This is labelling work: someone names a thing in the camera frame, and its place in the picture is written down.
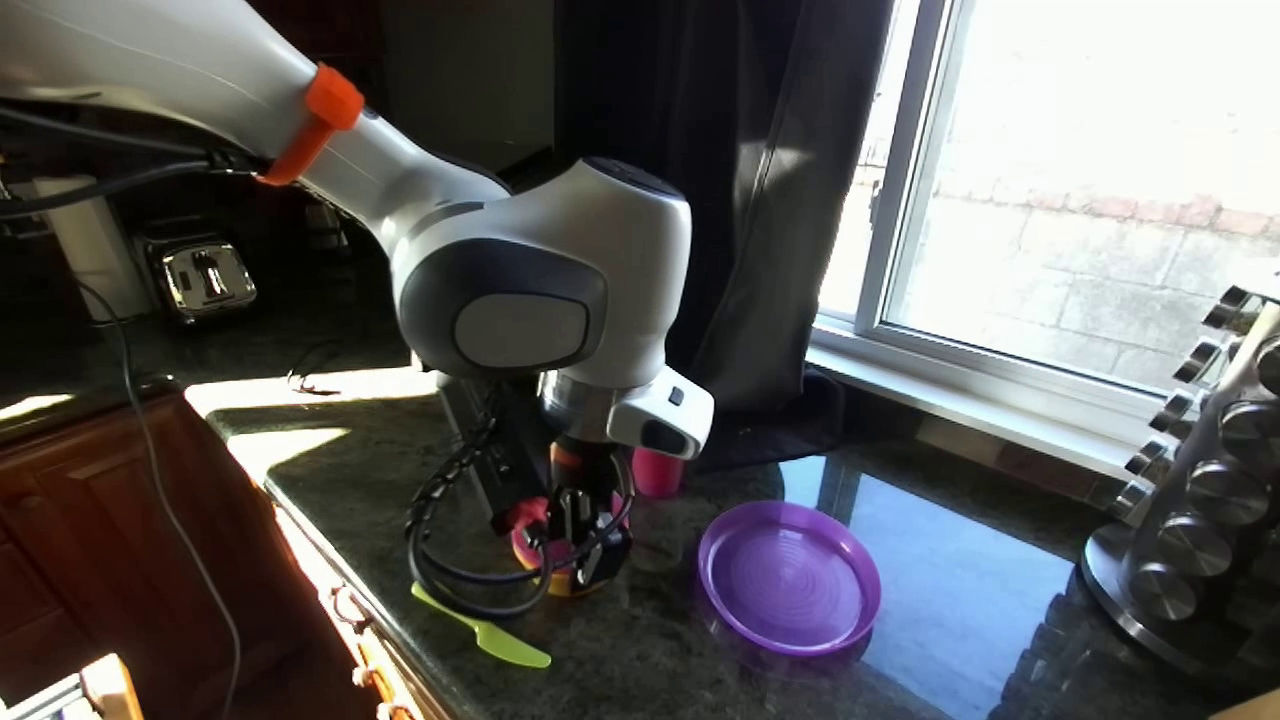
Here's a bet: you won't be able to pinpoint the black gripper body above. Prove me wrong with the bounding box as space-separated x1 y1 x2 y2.
518 443 632 588

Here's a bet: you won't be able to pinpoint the purple plastic bowl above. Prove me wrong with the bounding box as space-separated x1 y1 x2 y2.
510 498 549 568

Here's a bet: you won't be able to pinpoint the orange plastic bowl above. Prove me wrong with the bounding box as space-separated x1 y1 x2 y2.
543 568 575 602

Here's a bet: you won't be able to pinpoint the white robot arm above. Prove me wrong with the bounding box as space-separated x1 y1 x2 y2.
0 0 717 459

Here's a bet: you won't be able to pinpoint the stacked plastic cups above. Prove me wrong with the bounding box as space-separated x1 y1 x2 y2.
632 450 683 501

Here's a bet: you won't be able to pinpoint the green plastic knife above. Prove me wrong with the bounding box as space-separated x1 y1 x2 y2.
411 583 551 671

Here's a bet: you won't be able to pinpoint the purple plastic plate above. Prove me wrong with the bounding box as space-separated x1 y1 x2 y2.
695 501 880 659

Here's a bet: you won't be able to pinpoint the dark curtain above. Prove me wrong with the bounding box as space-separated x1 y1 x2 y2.
556 0 892 468

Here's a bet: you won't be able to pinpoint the silver toaster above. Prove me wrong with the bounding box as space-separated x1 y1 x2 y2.
144 234 258 323

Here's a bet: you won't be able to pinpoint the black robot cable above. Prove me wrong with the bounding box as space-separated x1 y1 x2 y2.
400 411 551 624

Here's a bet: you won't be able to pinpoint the white window frame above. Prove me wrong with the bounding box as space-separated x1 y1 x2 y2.
812 0 1156 477

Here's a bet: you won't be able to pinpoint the white hanging cord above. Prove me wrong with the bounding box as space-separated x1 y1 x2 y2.
71 272 250 720

